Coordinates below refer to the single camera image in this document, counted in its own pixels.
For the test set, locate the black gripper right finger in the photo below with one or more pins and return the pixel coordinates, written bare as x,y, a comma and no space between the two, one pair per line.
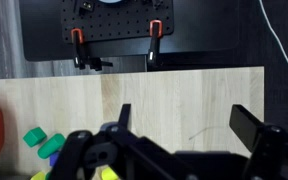
247,125

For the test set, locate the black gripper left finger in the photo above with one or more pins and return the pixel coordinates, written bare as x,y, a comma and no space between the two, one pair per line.
80,150

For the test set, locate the yellow rectangular wooden block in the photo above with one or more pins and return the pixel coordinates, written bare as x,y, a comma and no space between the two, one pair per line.
109,174

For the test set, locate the purple blue wooden cube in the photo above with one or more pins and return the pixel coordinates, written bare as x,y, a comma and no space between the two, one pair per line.
54,159

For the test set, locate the green wooden cylinder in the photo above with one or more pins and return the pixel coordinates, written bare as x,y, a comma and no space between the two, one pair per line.
50,146
47,176

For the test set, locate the green wooden cube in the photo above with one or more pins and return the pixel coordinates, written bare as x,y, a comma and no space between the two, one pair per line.
34,137

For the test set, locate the orange black bar clamp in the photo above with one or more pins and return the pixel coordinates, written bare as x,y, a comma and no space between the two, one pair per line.
154,43
79,50

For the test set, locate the black perforated pegboard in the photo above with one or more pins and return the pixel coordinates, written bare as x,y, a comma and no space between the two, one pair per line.
117,23

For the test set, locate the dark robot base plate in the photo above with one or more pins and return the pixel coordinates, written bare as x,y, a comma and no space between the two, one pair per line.
200,26

